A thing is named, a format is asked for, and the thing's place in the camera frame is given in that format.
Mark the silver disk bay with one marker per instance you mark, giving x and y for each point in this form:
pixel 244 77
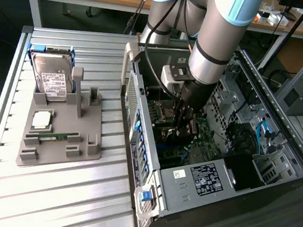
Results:
pixel 275 168

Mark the green RAM stick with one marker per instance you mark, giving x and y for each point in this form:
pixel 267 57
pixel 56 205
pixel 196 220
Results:
pixel 55 136

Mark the green motherboard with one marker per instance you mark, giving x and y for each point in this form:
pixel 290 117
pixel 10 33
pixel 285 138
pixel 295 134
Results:
pixel 206 129

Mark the silver CPU chip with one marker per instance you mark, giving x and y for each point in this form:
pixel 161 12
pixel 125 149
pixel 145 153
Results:
pixel 42 120

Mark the hard disk in blue carrier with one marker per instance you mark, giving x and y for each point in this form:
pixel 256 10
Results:
pixel 52 74

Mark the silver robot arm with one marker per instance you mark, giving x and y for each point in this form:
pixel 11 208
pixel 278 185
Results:
pixel 217 39

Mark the grey parts rack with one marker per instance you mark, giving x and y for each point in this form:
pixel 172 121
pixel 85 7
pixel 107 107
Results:
pixel 85 128

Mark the orange and white box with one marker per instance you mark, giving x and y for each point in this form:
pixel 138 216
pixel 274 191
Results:
pixel 262 17

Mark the wooden desk with clutter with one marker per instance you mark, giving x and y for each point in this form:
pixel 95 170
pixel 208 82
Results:
pixel 267 26

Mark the green expansion card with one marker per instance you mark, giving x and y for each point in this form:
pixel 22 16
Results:
pixel 166 136

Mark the black slanted pole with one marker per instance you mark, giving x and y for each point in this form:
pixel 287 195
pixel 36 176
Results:
pixel 294 25

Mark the silver chipset heatsink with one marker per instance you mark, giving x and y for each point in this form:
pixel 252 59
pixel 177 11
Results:
pixel 198 154

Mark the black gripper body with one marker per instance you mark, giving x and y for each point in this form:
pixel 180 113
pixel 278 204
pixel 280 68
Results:
pixel 196 95

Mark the white flat device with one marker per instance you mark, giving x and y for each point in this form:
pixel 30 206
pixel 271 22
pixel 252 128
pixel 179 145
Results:
pixel 278 20

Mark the open PC case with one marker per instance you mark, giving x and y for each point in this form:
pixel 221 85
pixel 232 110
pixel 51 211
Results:
pixel 162 58

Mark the CPU socket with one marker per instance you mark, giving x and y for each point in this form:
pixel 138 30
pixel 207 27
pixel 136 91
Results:
pixel 167 111

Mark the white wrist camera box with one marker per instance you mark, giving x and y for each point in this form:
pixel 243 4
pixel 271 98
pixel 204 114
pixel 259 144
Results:
pixel 171 76

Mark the silver perforated drive cage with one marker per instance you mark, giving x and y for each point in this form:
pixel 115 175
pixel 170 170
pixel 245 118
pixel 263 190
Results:
pixel 233 100

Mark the black monitor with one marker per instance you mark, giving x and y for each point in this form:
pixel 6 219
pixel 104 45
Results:
pixel 290 12

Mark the blue expansion slot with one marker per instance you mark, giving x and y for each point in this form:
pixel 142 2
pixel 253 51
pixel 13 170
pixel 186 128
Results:
pixel 164 147

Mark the blue case latch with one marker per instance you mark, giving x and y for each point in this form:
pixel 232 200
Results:
pixel 144 196

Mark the silver power supply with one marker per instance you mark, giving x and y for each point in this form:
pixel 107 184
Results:
pixel 184 191

